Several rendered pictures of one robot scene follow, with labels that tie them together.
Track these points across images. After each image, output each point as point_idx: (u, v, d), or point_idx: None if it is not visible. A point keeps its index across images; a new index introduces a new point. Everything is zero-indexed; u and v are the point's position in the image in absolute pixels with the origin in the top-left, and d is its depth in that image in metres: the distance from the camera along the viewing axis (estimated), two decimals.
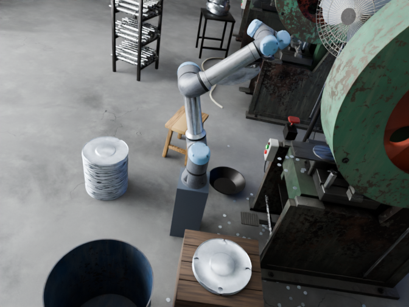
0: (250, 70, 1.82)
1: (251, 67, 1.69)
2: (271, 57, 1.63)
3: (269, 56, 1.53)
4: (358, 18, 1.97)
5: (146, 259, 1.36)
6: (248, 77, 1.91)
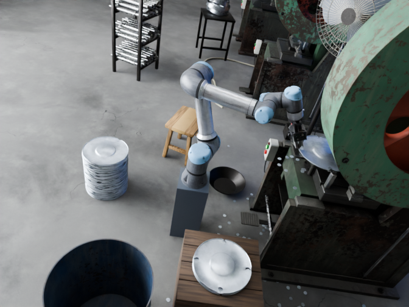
0: (325, 162, 1.60)
1: None
2: None
3: (303, 110, 1.49)
4: (358, 18, 1.97)
5: (146, 259, 1.36)
6: None
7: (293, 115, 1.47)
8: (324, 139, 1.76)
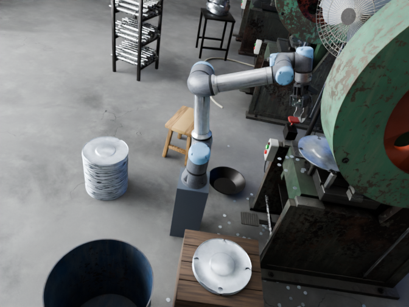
0: (324, 143, 1.74)
1: (307, 111, 1.54)
2: (314, 88, 1.54)
3: (310, 75, 1.45)
4: (358, 18, 1.97)
5: (146, 259, 1.36)
6: (308, 142, 1.72)
7: (296, 75, 1.46)
8: (325, 167, 1.57)
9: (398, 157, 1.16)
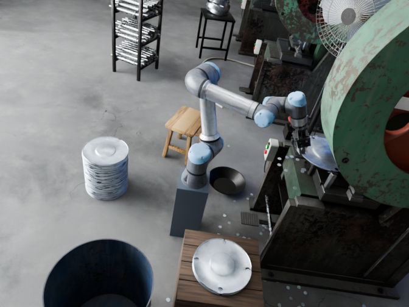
0: (308, 150, 1.66)
1: None
2: None
3: (307, 116, 1.45)
4: (358, 18, 1.97)
5: (146, 259, 1.36)
6: (318, 162, 1.60)
7: (296, 121, 1.44)
8: None
9: None
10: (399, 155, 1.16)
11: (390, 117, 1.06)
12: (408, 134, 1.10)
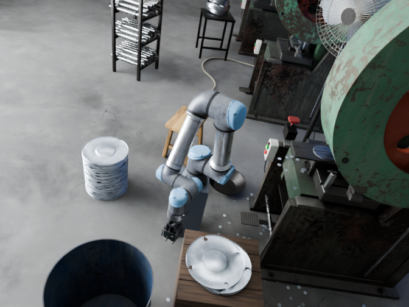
0: (211, 244, 1.59)
1: (178, 236, 1.52)
2: (184, 212, 1.51)
3: (183, 215, 1.40)
4: (358, 18, 1.97)
5: (146, 259, 1.36)
6: (196, 251, 1.55)
7: (169, 215, 1.38)
8: (220, 285, 1.43)
9: None
10: None
11: None
12: None
